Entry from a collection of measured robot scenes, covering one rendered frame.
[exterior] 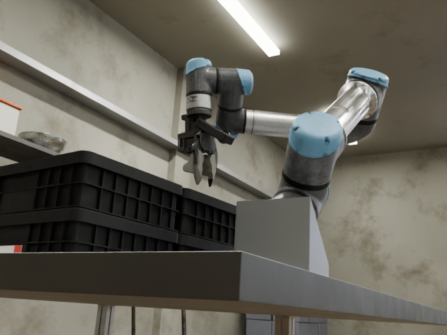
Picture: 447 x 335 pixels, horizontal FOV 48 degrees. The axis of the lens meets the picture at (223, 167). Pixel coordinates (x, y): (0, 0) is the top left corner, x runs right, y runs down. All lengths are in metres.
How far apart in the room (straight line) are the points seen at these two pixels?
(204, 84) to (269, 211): 0.50
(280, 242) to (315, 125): 0.28
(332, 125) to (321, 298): 0.62
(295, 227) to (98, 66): 4.06
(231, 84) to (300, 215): 0.54
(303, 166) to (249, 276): 0.73
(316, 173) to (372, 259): 7.31
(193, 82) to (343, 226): 7.33
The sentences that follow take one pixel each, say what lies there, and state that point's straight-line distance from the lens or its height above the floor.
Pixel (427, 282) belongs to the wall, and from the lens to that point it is 8.24.
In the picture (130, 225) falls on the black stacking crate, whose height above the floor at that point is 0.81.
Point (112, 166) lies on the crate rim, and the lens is 1.01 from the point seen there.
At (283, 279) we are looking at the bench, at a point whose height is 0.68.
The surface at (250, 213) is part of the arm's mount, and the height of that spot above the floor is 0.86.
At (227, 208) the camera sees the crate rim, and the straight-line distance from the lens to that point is 1.30.
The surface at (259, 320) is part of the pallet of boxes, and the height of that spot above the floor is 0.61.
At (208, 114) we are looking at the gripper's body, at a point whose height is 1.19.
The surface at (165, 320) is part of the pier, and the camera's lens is 5.37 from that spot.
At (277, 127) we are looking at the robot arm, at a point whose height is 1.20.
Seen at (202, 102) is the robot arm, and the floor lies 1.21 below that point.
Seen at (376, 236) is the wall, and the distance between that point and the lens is 8.46.
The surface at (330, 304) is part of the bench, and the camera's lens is 0.62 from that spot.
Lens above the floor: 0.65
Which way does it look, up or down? 16 degrees up
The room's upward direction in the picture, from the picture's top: 4 degrees clockwise
